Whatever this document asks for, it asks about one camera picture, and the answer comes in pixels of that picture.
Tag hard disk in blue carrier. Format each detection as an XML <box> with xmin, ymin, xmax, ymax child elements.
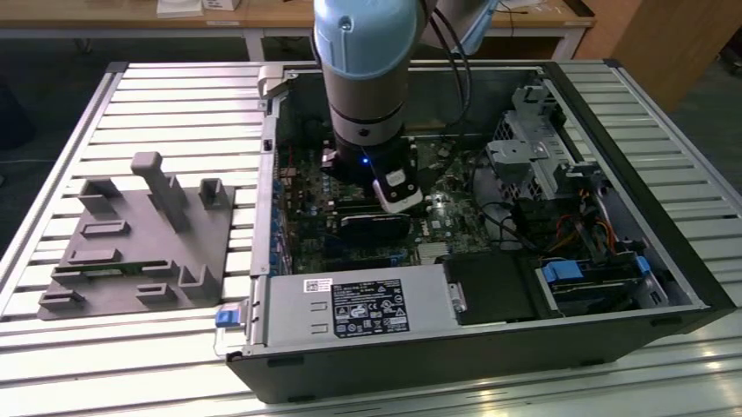
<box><xmin>536</xmin><ymin>255</ymin><xmax>650</xmax><ymax>312</ymax></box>

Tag black graphics card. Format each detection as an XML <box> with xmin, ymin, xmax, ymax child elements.
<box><xmin>340</xmin><ymin>211</ymin><xmax>412</xmax><ymax>242</ymax></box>

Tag black PC case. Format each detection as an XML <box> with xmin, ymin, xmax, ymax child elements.
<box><xmin>226</xmin><ymin>58</ymin><xmax>739</xmax><ymax>405</ymax></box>

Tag white box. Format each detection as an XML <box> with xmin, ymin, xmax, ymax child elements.
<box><xmin>155</xmin><ymin>0</ymin><xmax>209</xmax><ymax>18</ymax></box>

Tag black plastic shroud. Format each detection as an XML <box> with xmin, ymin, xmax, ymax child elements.
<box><xmin>444</xmin><ymin>251</ymin><xmax>561</xmax><ymax>327</ymax></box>

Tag green RAM stick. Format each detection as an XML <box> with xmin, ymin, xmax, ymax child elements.
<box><xmin>78</xmin><ymin>262</ymin><xmax>146</xmax><ymax>277</ymax></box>

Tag green motherboard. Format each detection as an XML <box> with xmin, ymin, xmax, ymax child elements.
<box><xmin>275</xmin><ymin>138</ymin><xmax>494</xmax><ymax>277</ymax></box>

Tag silver power supply unit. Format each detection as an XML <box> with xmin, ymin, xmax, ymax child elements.
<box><xmin>243</xmin><ymin>264</ymin><xmax>465</xmax><ymax>355</ymax></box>

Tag wooden desk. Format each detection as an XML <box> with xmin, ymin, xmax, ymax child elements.
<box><xmin>0</xmin><ymin>0</ymin><xmax>598</xmax><ymax>62</ymax></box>

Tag blue case latch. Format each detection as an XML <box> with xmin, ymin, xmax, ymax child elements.
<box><xmin>215</xmin><ymin>303</ymin><xmax>245</xmax><ymax>329</ymax></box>

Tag wooden cabinet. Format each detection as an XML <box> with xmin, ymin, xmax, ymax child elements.
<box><xmin>580</xmin><ymin>0</ymin><xmax>742</xmax><ymax>112</ymax></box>

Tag metal drive cage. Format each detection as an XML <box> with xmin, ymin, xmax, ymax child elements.
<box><xmin>486</xmin><ymin>84</ymin><xmax>610</xmax><ymax>201</ymax></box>

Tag grey parts rack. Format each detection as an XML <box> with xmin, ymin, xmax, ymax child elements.
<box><xmin>35</xmin><ymin>151</ymin><xmax>239</xmax><ymax>321</ymax></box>

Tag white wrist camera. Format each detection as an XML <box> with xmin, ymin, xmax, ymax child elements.
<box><xmin>370</xmin><ymin>167</ymin><xmax>425</xmax><ymax>215</ymax></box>

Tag black wire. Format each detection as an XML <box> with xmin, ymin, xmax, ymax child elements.
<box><xmin>481</xmin><ymin>202</ymin><xmax>546</xmax><ymax>253</ymax></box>

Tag small silver heat sink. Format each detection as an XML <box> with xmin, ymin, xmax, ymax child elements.
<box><xmin>417</xmin><ymin>242</ymin><xmax>454</xmax><ymax>264</ymax></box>

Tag orange and yellow wires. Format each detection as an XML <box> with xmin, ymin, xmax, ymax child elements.
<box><xmin>548</xmin><ymin>216</ymin><xmax>616</xmax><ymax>253</ymax></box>

